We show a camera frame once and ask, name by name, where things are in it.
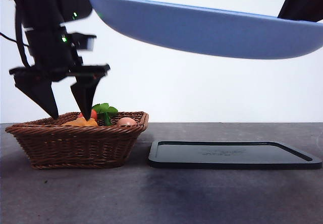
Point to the blue plate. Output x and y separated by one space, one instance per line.
202 27

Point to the orange carrot with green leaves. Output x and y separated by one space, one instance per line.
106 109

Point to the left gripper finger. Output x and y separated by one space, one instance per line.
38 90
85 95

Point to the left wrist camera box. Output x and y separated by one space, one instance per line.
87 42

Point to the black rectangular tray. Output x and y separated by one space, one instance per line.
227 158

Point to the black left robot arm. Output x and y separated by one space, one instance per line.
50 2

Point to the brown egg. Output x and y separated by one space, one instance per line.
126 121

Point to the brown wicker basket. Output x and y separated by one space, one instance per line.
75 145

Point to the orange corn cob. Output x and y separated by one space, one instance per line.
74 123

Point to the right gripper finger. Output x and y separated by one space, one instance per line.
305 2

